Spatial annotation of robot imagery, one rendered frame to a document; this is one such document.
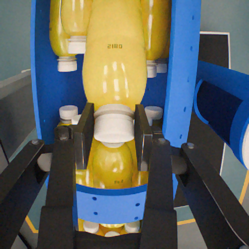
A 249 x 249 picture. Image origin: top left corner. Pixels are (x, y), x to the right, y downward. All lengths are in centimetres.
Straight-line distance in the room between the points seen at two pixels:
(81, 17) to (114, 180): 26
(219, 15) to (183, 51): 141
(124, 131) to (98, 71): 6
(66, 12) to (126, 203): 30
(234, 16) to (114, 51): 158
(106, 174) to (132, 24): 22
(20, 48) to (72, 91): 118
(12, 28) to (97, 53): 149
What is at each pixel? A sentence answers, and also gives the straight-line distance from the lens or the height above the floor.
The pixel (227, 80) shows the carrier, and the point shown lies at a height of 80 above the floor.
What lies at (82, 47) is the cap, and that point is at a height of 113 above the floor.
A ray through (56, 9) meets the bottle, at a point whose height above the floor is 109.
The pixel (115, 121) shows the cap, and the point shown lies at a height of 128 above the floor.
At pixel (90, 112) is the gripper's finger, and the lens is 17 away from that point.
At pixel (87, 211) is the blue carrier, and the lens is 33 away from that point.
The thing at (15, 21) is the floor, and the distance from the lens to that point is 166.
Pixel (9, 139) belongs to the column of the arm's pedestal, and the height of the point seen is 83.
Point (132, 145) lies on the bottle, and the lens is 37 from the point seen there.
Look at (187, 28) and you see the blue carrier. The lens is 27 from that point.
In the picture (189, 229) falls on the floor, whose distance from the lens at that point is 260.
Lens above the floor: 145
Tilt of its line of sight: 68 degrees down
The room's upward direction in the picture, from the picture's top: 174 degrees clockwise
